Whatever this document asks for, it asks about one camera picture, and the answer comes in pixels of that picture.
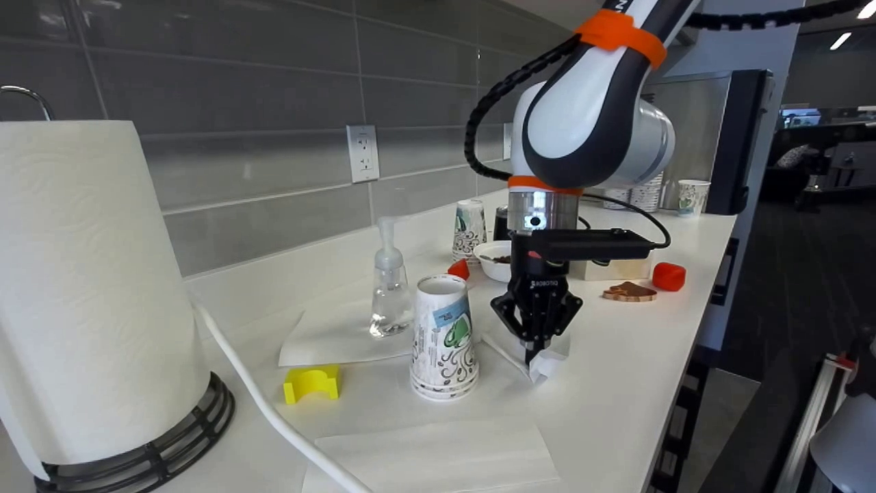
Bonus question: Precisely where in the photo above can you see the small red object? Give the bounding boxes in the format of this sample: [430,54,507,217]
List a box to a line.
[447,257,471,279]

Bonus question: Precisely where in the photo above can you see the white power cable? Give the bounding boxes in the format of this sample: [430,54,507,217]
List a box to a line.
[183,290,370,493]

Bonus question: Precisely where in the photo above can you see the wall outlet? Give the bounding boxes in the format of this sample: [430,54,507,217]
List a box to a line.
[500,123,513,162]
[346,125,380,180]

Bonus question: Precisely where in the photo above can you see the wooden box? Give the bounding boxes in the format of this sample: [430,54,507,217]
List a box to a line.
[569,261,651,283]

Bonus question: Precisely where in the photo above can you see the short paper cup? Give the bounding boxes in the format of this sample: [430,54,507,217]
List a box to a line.
[677,177,710,217]

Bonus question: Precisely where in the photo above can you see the far wall outlet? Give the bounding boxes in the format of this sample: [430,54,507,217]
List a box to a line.
[500,123,513,162]

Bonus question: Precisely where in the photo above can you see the clear glass bottle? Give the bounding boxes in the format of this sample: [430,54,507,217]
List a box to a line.
[370,217,411,338]

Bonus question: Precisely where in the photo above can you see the white paper towel roll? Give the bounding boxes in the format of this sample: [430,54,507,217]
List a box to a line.
[0,117,214,483]

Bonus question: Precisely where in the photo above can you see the near wall outlet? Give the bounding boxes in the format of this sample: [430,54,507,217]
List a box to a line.
[346,125,380,180]

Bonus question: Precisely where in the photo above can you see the black wall panel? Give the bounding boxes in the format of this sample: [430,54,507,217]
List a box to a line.
[706,68,768,213]

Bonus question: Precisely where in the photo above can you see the yellow plastic block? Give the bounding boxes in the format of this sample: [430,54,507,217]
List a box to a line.
[281,368,339,406]

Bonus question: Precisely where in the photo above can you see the upside-down patterned paper cup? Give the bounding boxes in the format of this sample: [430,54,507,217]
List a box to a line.
[411,273,480,403]

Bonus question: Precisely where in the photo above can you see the white bowl with grounds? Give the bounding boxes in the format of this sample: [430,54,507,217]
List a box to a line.
[473,242,513,283]

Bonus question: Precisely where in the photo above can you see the black tumbler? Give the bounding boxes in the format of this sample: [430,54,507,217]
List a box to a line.
[493,208,508,242]

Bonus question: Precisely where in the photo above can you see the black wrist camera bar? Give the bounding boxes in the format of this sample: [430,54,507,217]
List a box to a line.
[515,227,654,262]

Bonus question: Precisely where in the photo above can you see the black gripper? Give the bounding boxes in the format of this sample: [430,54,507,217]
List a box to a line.
[491,234,584,364]

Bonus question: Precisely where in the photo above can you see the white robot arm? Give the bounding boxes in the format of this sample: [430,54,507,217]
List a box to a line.
[493,0,697,364]

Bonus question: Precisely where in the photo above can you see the red plastic cup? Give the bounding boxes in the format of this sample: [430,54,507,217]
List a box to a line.
[651,262,686,290]

